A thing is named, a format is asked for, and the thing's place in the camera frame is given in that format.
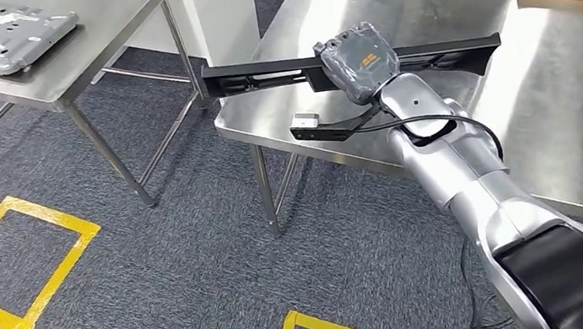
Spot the long black plastic part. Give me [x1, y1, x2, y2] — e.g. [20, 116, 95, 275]
[200, 27, 506, 114]

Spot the stainless steel workbench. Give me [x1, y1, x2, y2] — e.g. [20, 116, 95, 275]
[197, 0, 583, 318]

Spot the white cabinet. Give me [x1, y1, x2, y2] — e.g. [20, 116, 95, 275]
[120, 0, 266, 95]

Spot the stainless steel table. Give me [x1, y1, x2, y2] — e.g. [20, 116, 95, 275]
[0, 0, 221, 230]

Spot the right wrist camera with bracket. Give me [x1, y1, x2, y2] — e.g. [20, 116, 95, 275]
[288, 102, 387, 150]

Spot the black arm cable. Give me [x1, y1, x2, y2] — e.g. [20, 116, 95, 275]
[356, 104, 528, 329]

